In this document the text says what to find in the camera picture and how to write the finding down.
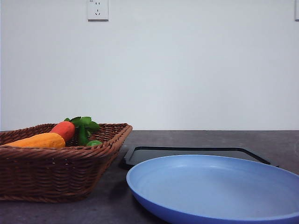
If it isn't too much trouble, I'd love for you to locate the blue plate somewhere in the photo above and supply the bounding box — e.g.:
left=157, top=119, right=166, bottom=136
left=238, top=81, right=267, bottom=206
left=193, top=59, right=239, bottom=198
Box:
left=126, top=154, right=299, bottom=224

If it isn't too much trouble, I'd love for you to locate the brown wicker basket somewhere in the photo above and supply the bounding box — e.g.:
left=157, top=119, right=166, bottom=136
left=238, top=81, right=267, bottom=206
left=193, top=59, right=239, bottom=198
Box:
left=0, top=123, right=133, bottom=203

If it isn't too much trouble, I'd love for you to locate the black tray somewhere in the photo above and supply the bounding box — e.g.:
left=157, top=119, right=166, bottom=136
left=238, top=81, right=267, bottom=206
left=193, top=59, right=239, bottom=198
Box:
left=120, top=147, right=279, bottom=170

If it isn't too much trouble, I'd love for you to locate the small green toy vegetable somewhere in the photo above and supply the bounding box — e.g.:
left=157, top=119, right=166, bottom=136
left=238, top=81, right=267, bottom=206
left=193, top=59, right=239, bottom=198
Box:
left=87, top=140, right=103, bottom=146

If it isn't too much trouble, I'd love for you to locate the green leafy toy vegetable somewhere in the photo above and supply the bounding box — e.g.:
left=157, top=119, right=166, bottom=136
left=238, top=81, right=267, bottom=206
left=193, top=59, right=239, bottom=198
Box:
left=64, top=117, right=101, bottom=146

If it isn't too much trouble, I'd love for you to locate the red-orange toy carrot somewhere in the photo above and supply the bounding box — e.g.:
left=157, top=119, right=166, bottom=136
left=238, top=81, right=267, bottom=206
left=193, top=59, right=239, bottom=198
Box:
left=50, top=121, right=75, bottom=142

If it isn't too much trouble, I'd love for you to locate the yellow-orange toy vegetable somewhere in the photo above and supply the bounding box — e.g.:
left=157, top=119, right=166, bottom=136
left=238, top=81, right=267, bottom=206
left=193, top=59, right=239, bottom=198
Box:
left=3, top=133, right=66, bottom=148

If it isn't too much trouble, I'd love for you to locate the white wall socket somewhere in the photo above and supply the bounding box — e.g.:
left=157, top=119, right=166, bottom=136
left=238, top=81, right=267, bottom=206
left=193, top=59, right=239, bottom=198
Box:
left=87, top=0, right=109, bottom=22

